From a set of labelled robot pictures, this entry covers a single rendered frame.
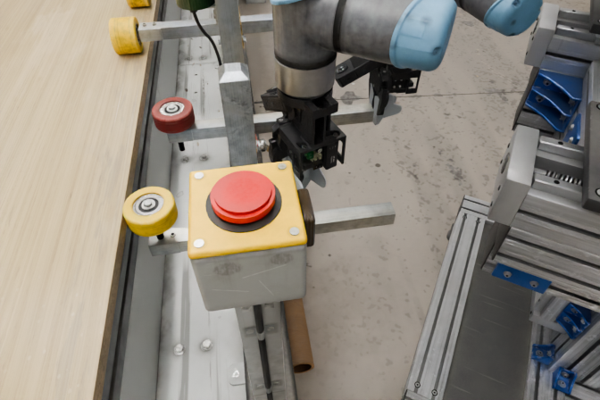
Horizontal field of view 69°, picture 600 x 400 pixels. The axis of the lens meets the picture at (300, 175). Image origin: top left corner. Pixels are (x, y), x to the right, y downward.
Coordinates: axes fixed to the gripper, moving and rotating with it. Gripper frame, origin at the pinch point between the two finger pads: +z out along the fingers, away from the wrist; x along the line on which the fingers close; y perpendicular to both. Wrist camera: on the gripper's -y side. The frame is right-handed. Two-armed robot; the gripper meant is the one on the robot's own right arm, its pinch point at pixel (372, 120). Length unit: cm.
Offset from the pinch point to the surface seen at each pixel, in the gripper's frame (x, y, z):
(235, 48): -5.6, -28.2, -23.1
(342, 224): -26.3, -13.0, 1.6
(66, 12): 49, -72, -8
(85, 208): -24, -55, -8
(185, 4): -6.4, -34.9, -31.5
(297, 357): -19, -20, 75
